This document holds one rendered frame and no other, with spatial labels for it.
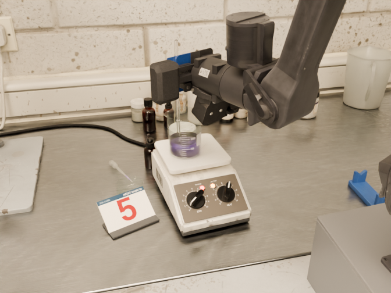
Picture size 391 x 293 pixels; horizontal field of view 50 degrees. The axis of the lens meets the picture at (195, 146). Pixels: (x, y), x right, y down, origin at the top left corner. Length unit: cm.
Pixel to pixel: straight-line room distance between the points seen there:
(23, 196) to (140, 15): 56
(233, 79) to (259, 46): 7
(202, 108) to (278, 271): 28
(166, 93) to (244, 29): 15
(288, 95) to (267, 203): 34
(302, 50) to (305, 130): 62
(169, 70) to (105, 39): 57
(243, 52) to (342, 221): 26
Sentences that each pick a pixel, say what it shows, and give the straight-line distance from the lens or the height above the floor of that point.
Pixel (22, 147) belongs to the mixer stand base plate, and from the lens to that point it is 105.
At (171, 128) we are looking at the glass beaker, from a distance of 74.
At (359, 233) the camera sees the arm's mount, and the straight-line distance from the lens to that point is 59.
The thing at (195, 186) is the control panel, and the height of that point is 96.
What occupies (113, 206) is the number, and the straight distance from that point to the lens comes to 75.
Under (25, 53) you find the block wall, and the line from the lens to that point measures 119.
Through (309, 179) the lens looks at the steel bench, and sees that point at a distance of 90.
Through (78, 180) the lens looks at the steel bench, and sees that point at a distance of 90.
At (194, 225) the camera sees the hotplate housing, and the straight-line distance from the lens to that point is 71.
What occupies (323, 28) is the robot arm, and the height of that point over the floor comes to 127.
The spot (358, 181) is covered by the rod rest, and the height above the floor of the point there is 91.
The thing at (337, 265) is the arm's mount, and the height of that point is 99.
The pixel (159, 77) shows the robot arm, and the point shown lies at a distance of 61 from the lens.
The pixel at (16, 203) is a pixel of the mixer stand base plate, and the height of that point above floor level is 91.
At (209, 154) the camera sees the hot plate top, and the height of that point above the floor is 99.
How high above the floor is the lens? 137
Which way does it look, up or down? 28 degrees down
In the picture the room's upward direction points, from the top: straight up
